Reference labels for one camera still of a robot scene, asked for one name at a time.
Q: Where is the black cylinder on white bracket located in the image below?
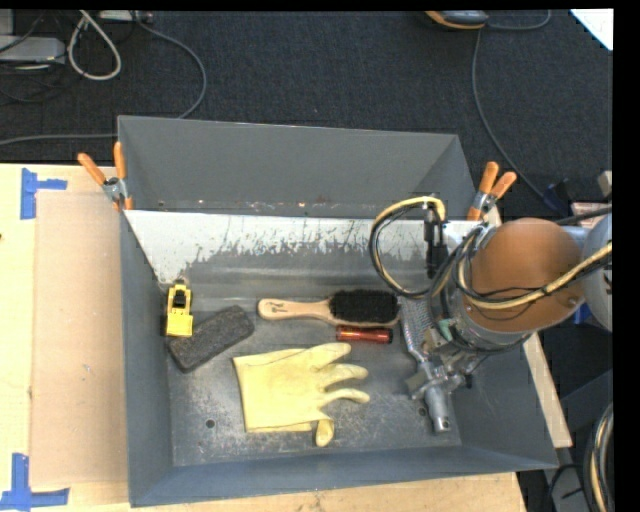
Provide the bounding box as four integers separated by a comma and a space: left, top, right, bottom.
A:
422, 207, 450, 281

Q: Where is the red-brown metal cylinder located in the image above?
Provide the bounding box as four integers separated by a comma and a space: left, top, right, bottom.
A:
335, 324, 394, 346

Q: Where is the yellow rubber glove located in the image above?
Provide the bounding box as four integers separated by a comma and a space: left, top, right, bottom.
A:
231, 341, 372, 448

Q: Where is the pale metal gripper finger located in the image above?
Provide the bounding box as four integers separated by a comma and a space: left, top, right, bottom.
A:
399, 297, 433, 363
423, 385, 455, 435

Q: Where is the dark grey flat sponge block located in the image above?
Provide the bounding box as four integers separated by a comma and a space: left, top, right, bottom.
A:
166, 304, 257, 374

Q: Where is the brown cardboard board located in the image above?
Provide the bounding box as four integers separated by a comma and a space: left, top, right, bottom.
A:
28, 191, 131, 494

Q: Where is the yellow toy truck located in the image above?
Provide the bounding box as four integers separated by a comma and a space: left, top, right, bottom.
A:
160, 281, 196, 339

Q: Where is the grey metal bin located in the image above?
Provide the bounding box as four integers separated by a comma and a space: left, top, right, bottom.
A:
116, 114, 561, 509

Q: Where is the wooden brush with black bristles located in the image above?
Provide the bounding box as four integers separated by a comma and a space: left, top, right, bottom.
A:
256, 288, 402, 329

